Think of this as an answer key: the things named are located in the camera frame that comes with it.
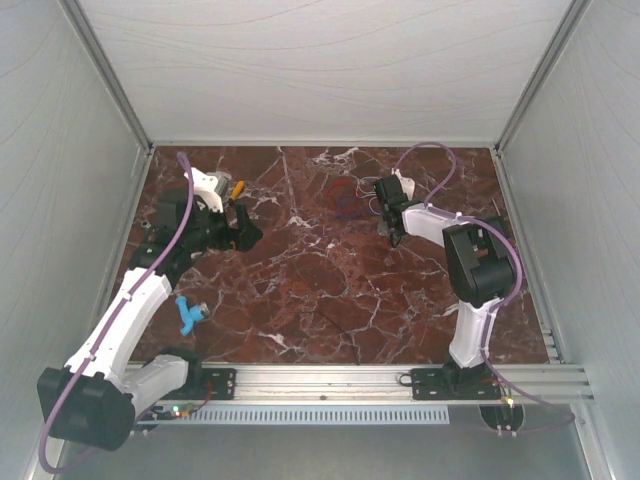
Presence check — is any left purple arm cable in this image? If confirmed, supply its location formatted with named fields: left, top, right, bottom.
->
left=37, top=151, right=197, bottom=474

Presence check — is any grey slotted cable duct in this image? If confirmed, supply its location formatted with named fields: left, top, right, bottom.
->
left=186, top=404, right=450, bottom=426

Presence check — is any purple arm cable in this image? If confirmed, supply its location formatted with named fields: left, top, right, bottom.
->
left=37, top=151, right=197, bottom=474
left=394, top=142, right=577, bottom=436

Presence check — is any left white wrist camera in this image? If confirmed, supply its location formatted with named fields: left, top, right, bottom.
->
left=191, top=167, right=229, bottom=213

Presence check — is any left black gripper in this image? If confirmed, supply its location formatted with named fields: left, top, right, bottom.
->
left=186, top=198, right=264, bottom=253

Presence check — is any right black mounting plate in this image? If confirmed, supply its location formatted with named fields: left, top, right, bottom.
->
left=410, top=364, right=502, bottom=401

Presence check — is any red wire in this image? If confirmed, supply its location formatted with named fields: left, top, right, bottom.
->
left=325, top=178, right=357, bottom=211

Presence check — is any black mounting plate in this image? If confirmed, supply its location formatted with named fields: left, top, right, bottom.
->
left=186, top=368, right=237, bottom=401
left=410, top=364, right=502, bottom=401

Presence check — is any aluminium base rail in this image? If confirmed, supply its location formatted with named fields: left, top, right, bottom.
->
left=124, top=363, right=596, bottom=404

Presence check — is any black screwdriver at right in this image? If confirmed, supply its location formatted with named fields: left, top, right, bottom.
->
left=491, top=197, right=512, bottom=238

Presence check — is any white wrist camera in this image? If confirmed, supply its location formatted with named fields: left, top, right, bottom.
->
left=391, top=168, right=416, bottom=200
left=191, top=167, right=229, bottom=213

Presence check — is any yellow handle flat screwdriver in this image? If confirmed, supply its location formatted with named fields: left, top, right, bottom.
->
left=228, top=181, right=245, bottom=205

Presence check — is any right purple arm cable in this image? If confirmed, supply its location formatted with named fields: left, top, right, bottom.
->
left=394, top=142, right=577, bottom=436

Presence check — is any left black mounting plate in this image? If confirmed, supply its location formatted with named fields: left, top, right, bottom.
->
left=186, top=368, right=237, bottom=401

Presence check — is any blue plastic clamp tool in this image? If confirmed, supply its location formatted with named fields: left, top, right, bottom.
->
left=175, top=296, right=210, bottom=336

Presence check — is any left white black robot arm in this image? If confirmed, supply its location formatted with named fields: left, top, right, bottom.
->
left=37, top=189, right=263, bottom=451

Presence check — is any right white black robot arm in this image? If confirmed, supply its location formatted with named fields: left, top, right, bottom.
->
left=374, top=174, right=522, bottom=398

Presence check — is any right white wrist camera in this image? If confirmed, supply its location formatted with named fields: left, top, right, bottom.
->
left=391, top=168, right=416, bottom=200

